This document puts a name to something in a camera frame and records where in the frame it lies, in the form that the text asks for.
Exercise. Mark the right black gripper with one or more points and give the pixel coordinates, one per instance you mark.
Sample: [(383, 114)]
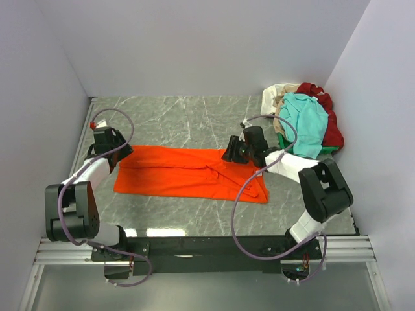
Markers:
[(236, 150)]

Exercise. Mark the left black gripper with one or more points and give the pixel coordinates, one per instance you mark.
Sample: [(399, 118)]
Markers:
[(121, 150)]

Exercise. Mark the orange t shirt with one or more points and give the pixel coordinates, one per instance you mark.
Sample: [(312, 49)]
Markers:
[(181, 172)]

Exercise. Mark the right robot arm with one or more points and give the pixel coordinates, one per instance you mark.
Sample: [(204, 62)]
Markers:
[(324, 190)]

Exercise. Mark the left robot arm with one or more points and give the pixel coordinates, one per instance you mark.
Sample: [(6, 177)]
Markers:
[(71, 213)]

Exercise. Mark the teal t shirt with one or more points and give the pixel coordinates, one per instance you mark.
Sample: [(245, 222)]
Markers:
[(310, 121)]

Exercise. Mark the beige t shirt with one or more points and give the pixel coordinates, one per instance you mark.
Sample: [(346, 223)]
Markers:
[(279, 120)]

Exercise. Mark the green plastic bin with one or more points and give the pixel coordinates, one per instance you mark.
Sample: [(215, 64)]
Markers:
[(325, 150)]

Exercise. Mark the dark red t shirt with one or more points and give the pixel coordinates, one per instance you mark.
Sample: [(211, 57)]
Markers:
[(333, 137)]

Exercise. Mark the black base beam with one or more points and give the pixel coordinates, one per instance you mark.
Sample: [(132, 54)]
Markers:
[(147, 256)]

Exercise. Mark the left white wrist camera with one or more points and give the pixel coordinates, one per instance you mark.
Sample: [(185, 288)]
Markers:
[(98, 124)]

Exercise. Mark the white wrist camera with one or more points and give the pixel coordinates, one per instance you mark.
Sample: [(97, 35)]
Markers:
[(245, 124), (98, 124)]

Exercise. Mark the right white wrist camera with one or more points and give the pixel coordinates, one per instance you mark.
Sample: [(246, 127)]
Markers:
[(245, 124)]

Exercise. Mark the aluminium frame rail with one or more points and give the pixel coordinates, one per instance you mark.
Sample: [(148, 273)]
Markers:
[(51, 253)]

